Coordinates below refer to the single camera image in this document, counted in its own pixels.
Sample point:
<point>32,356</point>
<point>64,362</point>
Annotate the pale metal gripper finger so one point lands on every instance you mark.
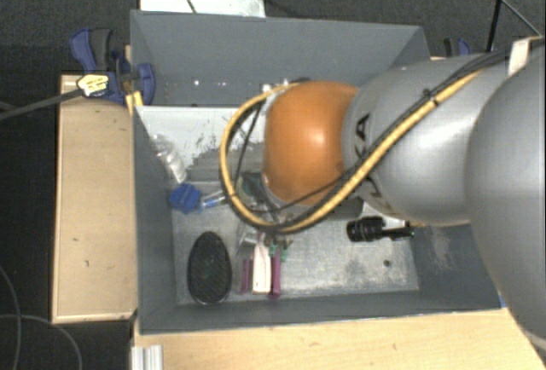
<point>246,238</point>

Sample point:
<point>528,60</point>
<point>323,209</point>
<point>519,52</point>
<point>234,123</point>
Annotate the black oval brush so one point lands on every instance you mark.
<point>209,268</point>

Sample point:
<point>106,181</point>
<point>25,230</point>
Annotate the grey metal bin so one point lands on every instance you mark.
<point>205,57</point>

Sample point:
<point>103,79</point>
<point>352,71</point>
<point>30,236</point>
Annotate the pale wood flat board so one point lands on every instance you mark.
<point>94,206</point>

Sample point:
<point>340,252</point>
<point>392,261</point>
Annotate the black cylinder on white bracket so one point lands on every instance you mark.
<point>367,229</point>

